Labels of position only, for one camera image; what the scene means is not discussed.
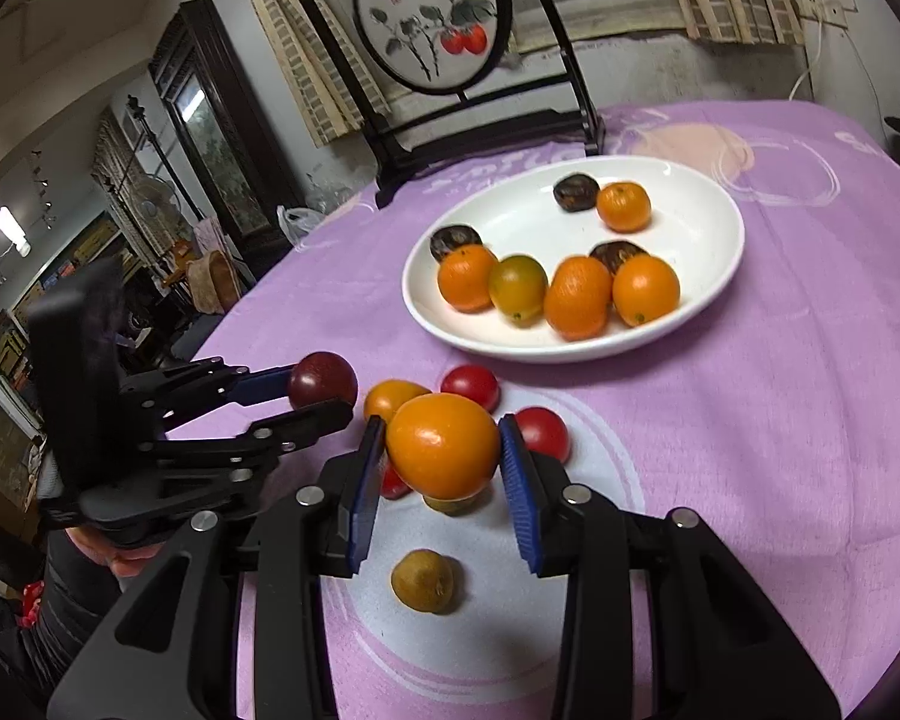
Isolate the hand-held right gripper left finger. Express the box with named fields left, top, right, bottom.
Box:
left=45, top=414, right=388, bottom=720

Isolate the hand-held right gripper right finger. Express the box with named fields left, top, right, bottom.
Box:
left=496, top=412, right=845, bottom=720

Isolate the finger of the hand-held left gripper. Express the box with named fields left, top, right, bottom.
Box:
left=124, top=360, right=293, bottom=421
left=154, top=400, right=355, bottom=466

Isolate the dark red tomato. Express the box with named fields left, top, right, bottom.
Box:
left=288, top=352, right=359, bottom=413

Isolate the small green tomato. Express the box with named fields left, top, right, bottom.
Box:
left=422, top=487, right=492, bottom=517

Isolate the yellow-green tomato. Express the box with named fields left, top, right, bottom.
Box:
left=390, top=549, right=457, bottom=614

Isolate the large orange mandarin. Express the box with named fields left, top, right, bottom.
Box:
left=544, top=256, right=614, bottom=341

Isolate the green and orange tomato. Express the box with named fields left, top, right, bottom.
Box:
left=488, top=255, right=549, bottom=327

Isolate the dark brown water chestnut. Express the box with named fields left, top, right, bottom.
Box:
left=589, top=240, right=650, bottom=276
left=553, top=173, right=601, bottom=211
left=429, top=225, right=485, bottom=265

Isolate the white oval plate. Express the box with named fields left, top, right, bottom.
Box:
left=403, top=155, right=745, bottom=365

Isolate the person's left hand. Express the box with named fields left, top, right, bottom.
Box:
left=71, top=529, right=162, bottom=578

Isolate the wicker basket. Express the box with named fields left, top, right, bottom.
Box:
left=187, top=251, right=241, bottom=312

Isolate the white plastic bag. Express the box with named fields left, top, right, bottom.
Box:
left=276, top=205, right=323, bottom=247

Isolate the ceiling lamp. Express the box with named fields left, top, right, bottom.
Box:
left=0, top=206, right=32, bottom=254

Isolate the standing fan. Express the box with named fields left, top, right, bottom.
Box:
left=124, top=176, right=173, bottom=241

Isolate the purple tablecloth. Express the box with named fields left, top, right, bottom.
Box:
left=172, top=100, right=900, bottom=720

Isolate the dark wooden framed picture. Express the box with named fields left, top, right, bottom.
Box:
left=150, top=0, right=305, bottom=248

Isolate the black framed persimmon table screen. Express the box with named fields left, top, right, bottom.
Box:
left=292, top=0, right=607, bottom=209

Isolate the white cable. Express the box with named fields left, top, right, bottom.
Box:
left=791, top=15, right=827, bottom=101

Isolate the white wall socket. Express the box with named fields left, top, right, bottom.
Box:
left=795, top=0, right=850, bottom=29

